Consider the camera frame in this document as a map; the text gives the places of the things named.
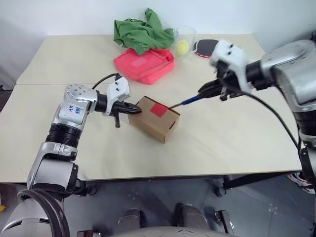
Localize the yellow tennis ball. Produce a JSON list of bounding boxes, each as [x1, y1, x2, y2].
[[175, 39, 190, 56]]

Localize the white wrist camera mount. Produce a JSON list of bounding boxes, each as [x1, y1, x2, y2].
[[106, 77, 131, 117], [209, 39, 254, 93]]

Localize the black stand base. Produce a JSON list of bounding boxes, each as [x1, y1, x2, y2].
[[0, 84, 13, 110]]

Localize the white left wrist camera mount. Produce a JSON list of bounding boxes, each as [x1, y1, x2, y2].
[[106, 77, 131, 117]]

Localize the black castor wheel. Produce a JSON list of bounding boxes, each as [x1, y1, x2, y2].
[[215, 185, 228, 198], [84, 183, 98, 197]]

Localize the white red sneaker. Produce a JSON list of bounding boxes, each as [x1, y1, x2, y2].
[[287, 172, 310, 195]]

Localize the cardboard box with red tape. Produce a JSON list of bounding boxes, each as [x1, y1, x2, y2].
[[127, 95, 181, 145]]

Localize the black table tennis paddle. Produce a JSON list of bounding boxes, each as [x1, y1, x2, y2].
[[193, 39, 221, 59]]

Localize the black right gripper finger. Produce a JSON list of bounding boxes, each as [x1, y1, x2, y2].
[[197, 89, 223, 99], [198, 79, 223, 92]]

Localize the clear plastic measuring cup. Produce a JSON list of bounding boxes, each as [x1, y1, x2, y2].
[[173, 25, 198, 60]]

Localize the crumpled green cloth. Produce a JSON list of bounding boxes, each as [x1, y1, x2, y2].
[[113, 7, 176, 56]]

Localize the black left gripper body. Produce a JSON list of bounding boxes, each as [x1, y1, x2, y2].
[[112, 102, 128, 129]]

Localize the dark rounded grey shape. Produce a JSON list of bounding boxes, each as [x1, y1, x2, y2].
[[174, 202, 208, 230], [118, 208, 147, 233]]

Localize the grey robot torso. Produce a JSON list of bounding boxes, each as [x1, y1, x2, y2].
[[108, 225, 238, 237]]

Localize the black table leg bar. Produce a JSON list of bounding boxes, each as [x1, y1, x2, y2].
[[223, 171, 301, 190]]

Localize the pink fabric pouch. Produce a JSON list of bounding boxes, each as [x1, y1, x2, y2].
[[113, 48, 176, 85]]

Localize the dark brown block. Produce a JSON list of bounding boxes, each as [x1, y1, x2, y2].
[[213, 209, 235, 235], [77, 230, 102, 237]]

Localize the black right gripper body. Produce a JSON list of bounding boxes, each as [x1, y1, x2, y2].
[[214, 62, 244, 101]]

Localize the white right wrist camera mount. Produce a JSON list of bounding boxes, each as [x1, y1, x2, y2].
[[209, 39, 254, 93]]

